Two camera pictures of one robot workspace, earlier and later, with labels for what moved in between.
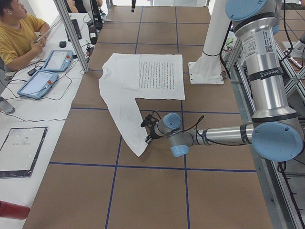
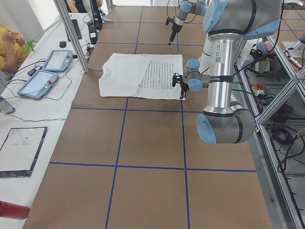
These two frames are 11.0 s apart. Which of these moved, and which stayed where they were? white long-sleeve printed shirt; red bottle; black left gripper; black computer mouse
Moved: black left gripper; white long-sleeve printed shirt
Stayed: red bottle; black computer mouse
